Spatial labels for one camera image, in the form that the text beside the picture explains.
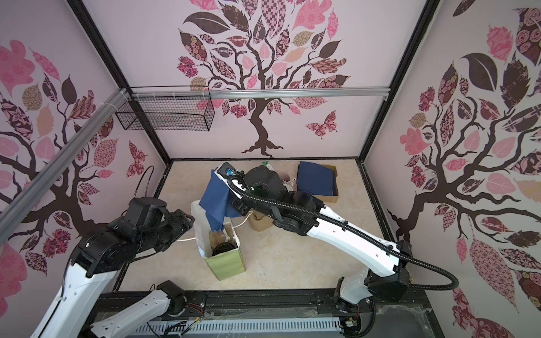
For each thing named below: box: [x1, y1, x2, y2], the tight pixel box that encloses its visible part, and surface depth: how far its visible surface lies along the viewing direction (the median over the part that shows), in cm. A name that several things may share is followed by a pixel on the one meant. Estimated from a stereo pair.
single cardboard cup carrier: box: [209, 224, 239, 253], surface depth 90 cm
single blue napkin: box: [198, 169, 241, 232], surface depth 54 cm
